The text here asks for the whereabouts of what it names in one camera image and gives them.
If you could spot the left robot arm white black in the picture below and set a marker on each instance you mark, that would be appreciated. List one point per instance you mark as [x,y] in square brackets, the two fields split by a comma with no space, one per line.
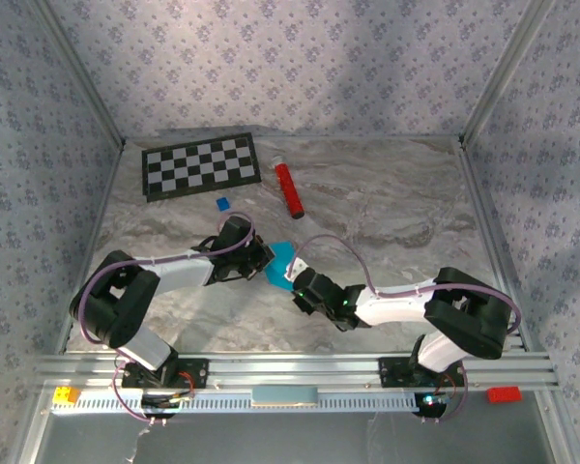
[179,273]

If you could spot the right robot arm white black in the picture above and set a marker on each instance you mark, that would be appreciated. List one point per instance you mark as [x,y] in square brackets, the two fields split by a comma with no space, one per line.
[396,307]

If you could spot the small blue toy brick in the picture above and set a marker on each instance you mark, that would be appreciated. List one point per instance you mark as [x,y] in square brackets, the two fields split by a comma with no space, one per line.
[223,204]

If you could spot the red glitter tube silver cap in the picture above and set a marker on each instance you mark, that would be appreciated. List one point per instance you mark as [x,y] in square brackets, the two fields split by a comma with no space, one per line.
[288,188]

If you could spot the black white checkerboard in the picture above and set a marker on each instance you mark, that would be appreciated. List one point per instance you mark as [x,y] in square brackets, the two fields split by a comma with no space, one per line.
[174,169]

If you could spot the controller board with green light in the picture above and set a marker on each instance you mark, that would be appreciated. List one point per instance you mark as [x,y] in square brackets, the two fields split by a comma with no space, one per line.
[430,406]

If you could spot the black controller board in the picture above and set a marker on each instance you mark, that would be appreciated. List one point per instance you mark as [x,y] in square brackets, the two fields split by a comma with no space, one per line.
[159,402]

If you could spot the red toy brick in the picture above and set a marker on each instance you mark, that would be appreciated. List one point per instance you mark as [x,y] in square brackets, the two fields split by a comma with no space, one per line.
[504,394]

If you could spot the yellow toy brick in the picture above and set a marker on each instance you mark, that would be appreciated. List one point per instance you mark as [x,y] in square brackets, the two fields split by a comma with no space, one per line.
[65,396]

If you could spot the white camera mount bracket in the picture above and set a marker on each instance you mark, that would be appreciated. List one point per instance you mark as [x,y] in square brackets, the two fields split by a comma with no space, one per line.
[296,269]

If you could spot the aluminium cross rail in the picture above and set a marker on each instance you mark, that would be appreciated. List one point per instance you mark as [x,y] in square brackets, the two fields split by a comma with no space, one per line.
[295,369]

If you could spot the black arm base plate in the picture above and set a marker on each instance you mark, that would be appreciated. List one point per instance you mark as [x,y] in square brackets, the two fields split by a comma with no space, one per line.
[198,374]
[391,374]

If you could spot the aluminium side rail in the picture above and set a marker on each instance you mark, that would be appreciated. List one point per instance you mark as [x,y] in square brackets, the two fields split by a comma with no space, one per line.
[484,217]
[92,246]

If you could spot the aluminium corner post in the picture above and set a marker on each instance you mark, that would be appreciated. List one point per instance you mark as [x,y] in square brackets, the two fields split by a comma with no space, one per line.
[505,72]
[89,87]

